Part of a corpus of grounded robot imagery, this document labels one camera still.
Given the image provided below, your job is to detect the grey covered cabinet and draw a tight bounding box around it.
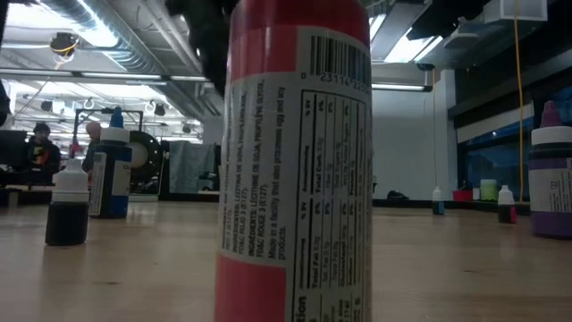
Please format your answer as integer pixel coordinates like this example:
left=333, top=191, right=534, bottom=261
left=168, top=140, right=221, bottom=194

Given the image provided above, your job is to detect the black ceiling cable reel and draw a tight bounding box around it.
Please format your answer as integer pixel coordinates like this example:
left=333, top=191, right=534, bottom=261
left=48, top=31, right=80, bottom=58

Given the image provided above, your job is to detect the large blue food coloring bottle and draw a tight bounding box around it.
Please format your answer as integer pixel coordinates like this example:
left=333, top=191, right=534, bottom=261
left=88, top=106, right=134, bottom=220

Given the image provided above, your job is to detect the person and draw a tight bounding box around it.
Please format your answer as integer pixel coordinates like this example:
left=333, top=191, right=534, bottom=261
left=81, top=120, right=103, bottom=180
left=24, top=123, right=63, bottom=184

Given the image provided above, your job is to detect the green plastic container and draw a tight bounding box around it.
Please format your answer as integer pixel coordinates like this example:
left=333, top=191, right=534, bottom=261
left=479, top=178, right=498, bottom=201

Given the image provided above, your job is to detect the white ceiling box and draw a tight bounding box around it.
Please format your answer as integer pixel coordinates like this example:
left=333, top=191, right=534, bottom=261
left=483, top=0, right=549, bottom=24

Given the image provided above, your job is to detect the black monitor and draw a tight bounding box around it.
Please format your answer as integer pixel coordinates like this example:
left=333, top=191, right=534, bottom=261
left=0, top=129, right=29, bottom=187

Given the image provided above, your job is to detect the large red food coloring bottle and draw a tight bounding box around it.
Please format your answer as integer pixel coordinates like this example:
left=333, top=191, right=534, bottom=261
left=213, top=0, right=373, bottom=322

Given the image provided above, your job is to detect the large purple food coloring bottle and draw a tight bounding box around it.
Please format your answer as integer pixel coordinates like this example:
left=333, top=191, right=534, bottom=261
left=528, top=100, right=572, bottom=239

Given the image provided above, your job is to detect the long ceiling strip light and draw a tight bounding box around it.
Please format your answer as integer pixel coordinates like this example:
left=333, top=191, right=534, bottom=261
left=370, top=82, right=433, bottom=93
left=80, top=71, right=163, bottom=81
left=168, top=74, right=211, bottom=83

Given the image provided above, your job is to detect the small white-capped dropper bottle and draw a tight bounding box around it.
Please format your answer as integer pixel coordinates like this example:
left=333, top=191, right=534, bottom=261
left=497, top=184, right=518, bottom=225
left=44, top=158, right=90, bottom=247
left=431, top=186, right=446, bottom=216

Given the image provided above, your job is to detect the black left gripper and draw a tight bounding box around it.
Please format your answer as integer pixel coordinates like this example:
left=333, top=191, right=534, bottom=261
left=164, top=0, right=234, bottom=98

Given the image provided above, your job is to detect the black aluminium table frame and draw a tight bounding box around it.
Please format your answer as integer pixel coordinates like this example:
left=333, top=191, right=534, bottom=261
left=0, top=185, right=572, bottom=216

